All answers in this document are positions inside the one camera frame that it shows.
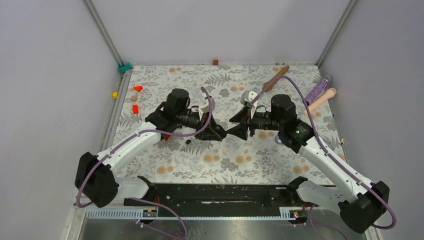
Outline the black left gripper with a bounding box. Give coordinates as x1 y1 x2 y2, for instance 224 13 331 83
176 110 223 141

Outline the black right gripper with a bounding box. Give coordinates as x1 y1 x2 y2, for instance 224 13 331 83
226 104 284 141

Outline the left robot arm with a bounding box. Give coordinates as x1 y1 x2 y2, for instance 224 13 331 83
74 87 227 208

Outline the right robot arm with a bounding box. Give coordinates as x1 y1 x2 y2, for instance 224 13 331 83
227 91 390 234

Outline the floral patterned mat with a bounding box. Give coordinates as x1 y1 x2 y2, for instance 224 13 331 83
113 65 331 185

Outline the brown wooden stick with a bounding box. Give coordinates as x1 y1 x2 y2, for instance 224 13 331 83
262 65 290 93

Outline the purple glitter tube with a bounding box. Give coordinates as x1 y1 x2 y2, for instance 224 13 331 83
305 75 332 106

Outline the red rectangular block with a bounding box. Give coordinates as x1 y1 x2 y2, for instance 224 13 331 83
132 104 139 115

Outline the red triangular block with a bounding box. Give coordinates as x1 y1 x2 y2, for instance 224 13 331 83
133 85 143 92

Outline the pink flesh-coloured stick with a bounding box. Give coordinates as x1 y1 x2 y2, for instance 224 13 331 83
308 87 337 112

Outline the teal arch block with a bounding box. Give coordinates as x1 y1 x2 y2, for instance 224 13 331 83
117 62 132 74

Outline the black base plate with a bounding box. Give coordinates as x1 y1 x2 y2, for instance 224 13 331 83
143 182 312 217

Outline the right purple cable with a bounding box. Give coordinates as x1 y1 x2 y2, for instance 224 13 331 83
250 75 397 240

